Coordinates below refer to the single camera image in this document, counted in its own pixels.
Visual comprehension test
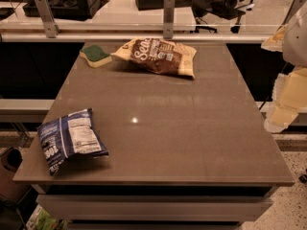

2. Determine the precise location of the left metal bracket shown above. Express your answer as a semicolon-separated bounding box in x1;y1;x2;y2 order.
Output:
34;0;59;38

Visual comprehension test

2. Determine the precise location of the metal bracket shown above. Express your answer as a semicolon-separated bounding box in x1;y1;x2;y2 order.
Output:
34;0;59;38
163;0;175;39
283;0;307;25

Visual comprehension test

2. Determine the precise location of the green package on floor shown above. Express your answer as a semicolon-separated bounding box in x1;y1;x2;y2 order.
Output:
26;205;67;230

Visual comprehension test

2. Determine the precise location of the black office chair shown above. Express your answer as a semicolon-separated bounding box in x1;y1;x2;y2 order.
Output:
191;0;291;35

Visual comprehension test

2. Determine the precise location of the brown chip bag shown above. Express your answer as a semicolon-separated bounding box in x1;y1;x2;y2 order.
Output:
112;37;197;78

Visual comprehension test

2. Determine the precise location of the blue chip bag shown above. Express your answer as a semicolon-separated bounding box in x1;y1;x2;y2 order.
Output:
37;108;108;175

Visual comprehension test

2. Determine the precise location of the green yellow sponge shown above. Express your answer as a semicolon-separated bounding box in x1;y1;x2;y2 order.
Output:
80;45;112;68

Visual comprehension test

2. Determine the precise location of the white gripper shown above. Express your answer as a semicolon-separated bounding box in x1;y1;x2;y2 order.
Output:
261;5;307;133

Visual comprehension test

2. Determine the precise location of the middle metal bracket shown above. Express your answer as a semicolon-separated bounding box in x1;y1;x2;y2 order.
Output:
163;0;175;39

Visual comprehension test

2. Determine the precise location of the brown bin on floor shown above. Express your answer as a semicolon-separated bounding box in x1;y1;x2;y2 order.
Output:
0;147;30;203

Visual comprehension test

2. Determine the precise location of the black box on desk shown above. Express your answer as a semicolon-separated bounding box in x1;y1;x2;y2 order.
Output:
22;0;109;21

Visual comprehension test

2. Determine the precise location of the right metal bracket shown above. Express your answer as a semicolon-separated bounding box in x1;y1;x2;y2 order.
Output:
283;0;307;25

